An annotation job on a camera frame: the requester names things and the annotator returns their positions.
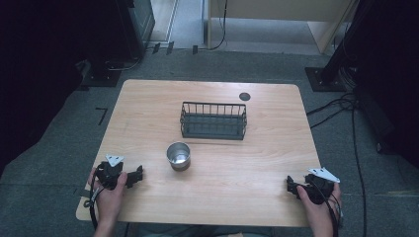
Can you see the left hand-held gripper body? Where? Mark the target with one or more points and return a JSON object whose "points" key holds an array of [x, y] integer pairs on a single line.
{"points": [[108, 173]]}

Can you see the person's left hand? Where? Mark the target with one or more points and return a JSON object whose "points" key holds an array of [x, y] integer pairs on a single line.
{"points": [[108, 202]]}

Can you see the light wooden cabinet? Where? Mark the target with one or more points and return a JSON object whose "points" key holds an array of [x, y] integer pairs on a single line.
{"points": [[280, 10]]}

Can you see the black stand base plate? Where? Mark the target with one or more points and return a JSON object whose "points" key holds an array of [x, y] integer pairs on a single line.
{"points": [[100, 79], [324, 82]]}

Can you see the black round table grommet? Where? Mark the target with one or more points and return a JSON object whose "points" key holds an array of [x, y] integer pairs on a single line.
{"points": [[244, 96]]}

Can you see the dark equipment cabinet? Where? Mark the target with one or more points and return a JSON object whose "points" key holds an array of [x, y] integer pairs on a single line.
{"points": [[138, 26]]}

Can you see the black angled floor tape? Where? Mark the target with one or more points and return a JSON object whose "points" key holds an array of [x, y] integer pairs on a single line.
{"points": [[102, 115]]}

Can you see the person's right hand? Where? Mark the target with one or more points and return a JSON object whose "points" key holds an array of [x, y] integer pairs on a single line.
{"points": [[318, 214]]}

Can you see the dark curtain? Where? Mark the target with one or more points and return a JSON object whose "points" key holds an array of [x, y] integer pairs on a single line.
{"points": [[36, 82]]}

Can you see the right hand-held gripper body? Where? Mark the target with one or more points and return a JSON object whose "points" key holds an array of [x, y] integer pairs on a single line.
{"points": [[321, 186]]}

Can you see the steel cup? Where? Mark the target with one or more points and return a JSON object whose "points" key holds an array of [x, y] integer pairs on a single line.
{"points": [[178, 157]]}

